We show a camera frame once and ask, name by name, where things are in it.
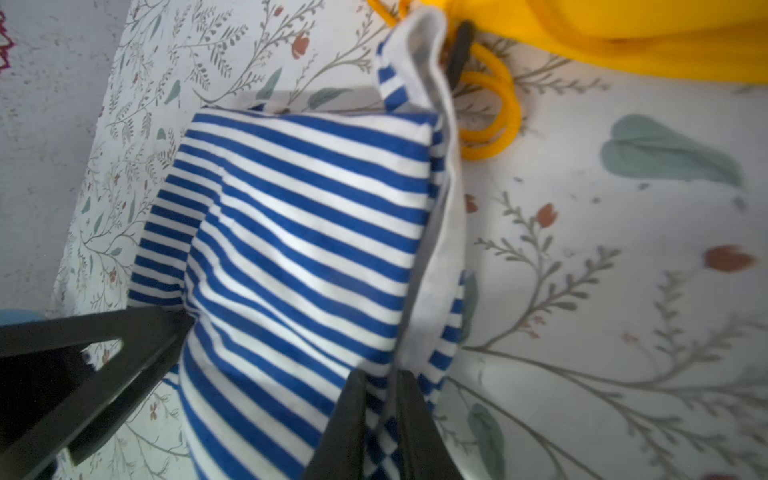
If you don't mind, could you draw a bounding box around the blue white striped tank top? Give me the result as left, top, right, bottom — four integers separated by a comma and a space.
129, 7, 466, 479

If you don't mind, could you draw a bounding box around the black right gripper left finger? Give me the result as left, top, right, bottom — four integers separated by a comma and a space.
303, 370, 367, 480

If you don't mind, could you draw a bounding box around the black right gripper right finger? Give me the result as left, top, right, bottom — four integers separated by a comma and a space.
395, 370, 463, 480

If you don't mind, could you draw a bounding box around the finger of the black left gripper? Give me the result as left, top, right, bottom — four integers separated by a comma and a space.
1, 307, 194, 479

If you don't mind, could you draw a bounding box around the yellow bucket hat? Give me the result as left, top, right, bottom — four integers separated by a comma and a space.
367, 0, 768, 162

